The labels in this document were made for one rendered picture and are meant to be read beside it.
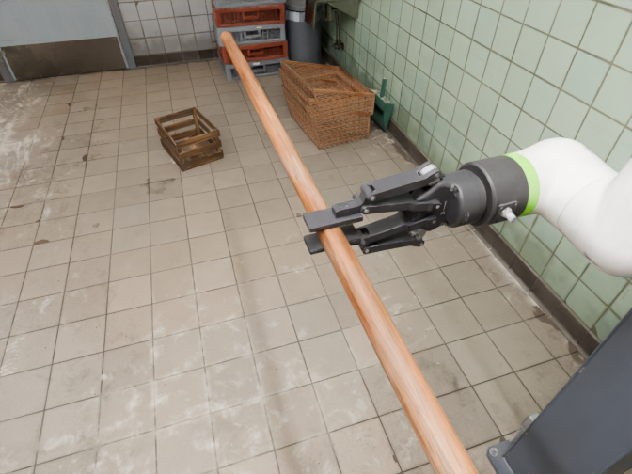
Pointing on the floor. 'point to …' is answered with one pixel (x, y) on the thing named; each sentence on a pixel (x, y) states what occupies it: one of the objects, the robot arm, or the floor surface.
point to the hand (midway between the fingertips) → (331, 228)
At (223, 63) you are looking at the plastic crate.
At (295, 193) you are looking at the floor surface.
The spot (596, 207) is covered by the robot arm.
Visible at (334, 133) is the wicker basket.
